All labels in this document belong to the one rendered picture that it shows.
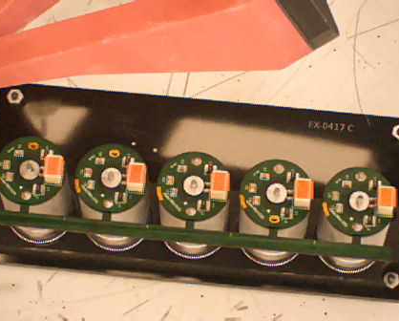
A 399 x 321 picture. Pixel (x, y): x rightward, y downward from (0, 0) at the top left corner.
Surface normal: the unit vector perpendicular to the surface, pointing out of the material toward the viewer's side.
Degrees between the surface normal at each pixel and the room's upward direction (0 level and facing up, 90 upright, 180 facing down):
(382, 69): 0
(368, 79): 0
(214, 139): 0
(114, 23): 34
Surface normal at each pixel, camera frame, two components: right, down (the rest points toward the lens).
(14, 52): -0.45, -0.61
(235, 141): 0.00, -0.36
